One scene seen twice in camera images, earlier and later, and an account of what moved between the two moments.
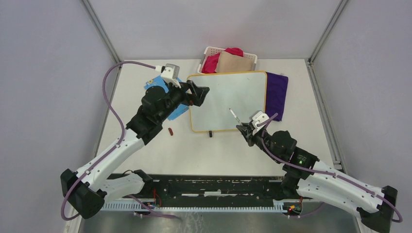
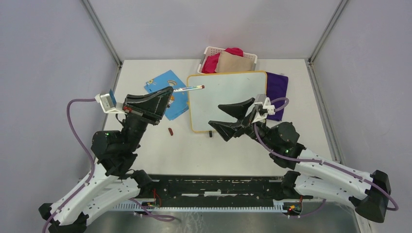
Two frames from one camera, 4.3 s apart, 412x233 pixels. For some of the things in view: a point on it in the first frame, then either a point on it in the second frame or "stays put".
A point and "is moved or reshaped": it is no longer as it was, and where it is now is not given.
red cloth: [211, 63] stays put
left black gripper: [197, 95] to [153, 111]
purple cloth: [277, 86] stays put
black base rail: [208, 188] stays put
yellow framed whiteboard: [245, 92] stays put
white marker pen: [235, 116] is moved or reshaped
